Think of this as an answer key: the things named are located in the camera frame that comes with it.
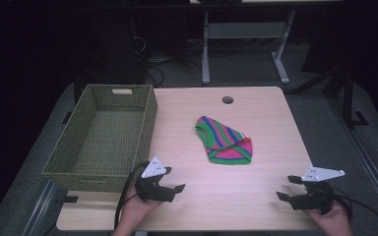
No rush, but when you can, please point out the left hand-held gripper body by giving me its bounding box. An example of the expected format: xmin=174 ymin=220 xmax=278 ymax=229
xmin=134 ymin=156 xmax=176 ymax=203

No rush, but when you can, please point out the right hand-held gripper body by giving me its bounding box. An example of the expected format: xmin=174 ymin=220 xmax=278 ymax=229
xmin=289 ymin=166 xmax=347 ymax=214

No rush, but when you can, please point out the striped knitted sweater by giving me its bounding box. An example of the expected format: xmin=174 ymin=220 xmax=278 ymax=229
xmin=195 ymin=115 xmax=254 ymax=166

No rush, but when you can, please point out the person's left hand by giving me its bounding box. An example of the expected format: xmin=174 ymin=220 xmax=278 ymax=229
xmin=119 ymin=188 xmax=161 ymax=227

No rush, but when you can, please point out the person's right hand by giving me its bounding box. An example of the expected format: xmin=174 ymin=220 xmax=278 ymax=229
xmin=303 ymin=203 xmax=353 ymax=236

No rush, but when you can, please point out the green woven basket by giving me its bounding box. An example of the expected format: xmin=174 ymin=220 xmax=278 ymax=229
xmin=41 ymin=84 xmax=158 ymax=194

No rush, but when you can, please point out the black metal stand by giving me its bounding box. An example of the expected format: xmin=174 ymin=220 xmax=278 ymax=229
xmin=288 ymin=63 xmax=370 ymax=128

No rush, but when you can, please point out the dark computer tower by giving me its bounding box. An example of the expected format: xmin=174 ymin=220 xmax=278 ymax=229
xmin=75 ymin=13 xmax=149 ymax=87

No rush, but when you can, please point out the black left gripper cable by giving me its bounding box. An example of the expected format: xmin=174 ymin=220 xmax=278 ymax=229
xmin=113 ymin=161 xmax=151 ymax=230

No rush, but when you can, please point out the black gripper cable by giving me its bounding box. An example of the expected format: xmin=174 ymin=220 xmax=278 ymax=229
xmin=113 ymin=161 xmax=151 ymax=230
xmin=331 ymin=187 xmax=378 ymax=232

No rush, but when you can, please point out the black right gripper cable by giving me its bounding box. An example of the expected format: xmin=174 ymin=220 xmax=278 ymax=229
xmin=331 ymin=187 xmax=378 ymax=232

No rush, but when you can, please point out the metal floor rail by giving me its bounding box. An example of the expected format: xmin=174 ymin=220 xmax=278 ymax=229
xmin=21 ymin=179 xmax=58 ymax=236
xmin=328 ymin=96 xmax=378 ymax=227

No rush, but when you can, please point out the tangle of floor cables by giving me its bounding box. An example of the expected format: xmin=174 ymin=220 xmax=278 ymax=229
xmin=134 ymin=35 xmax=208 ymax=89

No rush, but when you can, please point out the white metal desk frame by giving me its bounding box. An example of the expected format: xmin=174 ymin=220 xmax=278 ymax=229
xmin=201 ymin=9 xmax=296 ymax=86

